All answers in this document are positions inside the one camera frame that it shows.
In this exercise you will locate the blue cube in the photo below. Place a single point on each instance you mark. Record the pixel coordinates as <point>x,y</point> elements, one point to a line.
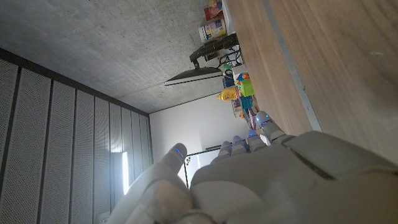
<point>246,102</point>

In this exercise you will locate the green cube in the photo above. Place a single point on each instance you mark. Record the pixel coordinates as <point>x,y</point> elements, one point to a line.
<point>247,87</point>

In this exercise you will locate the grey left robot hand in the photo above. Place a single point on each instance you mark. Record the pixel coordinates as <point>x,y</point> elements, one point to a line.
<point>280,180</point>

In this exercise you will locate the black framed whiteboard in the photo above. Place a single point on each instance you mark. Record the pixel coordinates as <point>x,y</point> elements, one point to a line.
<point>199,160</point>

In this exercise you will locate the white labelled canister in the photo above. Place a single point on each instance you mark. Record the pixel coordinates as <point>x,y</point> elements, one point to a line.
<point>213,29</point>

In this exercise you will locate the yellow squeeze bottle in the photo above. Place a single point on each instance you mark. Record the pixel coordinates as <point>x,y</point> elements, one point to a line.
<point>228,94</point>

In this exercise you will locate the colourful striped box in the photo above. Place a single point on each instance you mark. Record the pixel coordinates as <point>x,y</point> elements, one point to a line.
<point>252,118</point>

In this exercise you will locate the large white cube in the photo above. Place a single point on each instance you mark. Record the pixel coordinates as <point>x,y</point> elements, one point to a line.
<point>239,69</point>

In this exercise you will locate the grey tape outline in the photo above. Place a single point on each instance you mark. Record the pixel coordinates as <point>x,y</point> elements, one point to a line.
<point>289,62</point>

